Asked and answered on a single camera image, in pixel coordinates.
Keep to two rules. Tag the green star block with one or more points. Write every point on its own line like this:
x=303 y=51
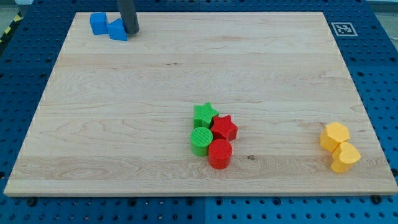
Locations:
x=203 y=115

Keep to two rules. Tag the green cylinder block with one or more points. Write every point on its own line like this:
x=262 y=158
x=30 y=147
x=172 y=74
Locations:
x=200 y=140

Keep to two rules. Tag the red star block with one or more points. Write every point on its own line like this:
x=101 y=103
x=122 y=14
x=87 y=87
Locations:
x=224 y=128

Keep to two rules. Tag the red cylinder block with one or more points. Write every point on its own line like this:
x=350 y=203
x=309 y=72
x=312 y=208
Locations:
x=219 y=153

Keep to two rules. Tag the wooden board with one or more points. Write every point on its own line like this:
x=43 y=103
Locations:
x=115 y=117

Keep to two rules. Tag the blue triangular block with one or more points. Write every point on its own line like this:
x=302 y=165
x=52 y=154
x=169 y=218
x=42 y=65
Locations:
x=116 y=30

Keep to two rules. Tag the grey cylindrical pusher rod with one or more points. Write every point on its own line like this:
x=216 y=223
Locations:
x=129 y=17

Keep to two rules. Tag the blue cube block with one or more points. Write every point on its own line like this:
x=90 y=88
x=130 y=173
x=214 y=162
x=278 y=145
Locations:
x=98 y=23

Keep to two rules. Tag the yellow hexagon block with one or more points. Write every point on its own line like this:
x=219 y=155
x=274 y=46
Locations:
x=332 y=135

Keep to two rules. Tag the yellow heart block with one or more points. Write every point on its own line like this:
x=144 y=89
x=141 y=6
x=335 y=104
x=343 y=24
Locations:
x=344 y=157

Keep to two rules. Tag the white fiducial marker tag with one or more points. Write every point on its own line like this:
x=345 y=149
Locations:
x=344 y=29

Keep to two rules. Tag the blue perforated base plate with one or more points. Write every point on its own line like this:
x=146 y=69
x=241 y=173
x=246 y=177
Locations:
x=30 y=50

